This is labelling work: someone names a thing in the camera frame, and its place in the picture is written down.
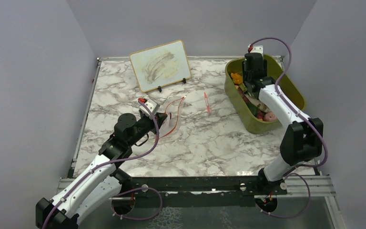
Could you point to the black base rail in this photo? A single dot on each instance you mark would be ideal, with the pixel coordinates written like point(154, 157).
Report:
point(190, 192)

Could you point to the red white pen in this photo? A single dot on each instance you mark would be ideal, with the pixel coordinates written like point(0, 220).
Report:
point(207, 103)

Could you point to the orange yellow toy pepper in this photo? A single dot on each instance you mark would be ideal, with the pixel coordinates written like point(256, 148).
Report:
point(236, 78)

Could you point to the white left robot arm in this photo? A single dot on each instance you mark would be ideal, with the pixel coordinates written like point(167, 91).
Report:
point(101, 180)

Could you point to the olive green plastic bin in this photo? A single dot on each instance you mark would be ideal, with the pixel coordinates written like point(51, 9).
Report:
point(284, 99)

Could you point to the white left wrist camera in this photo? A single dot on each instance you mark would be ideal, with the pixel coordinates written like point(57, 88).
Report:
point(148, 106)

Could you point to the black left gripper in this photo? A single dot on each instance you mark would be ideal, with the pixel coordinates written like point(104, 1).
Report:
point(160, 117)

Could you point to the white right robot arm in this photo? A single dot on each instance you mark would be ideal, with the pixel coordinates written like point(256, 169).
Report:
point(302, 139)

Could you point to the pink toy onion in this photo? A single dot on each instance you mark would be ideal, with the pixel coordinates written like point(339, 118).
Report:
point(269, 117)

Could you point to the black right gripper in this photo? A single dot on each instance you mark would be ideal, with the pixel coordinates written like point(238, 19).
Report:
point(264, 64)

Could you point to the clear zip bag orange zipper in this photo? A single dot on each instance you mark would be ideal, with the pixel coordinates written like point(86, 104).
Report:
point(172, 122)

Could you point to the yellow framed whiteboard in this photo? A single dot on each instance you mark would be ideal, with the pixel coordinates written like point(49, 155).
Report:
point(160, 66)

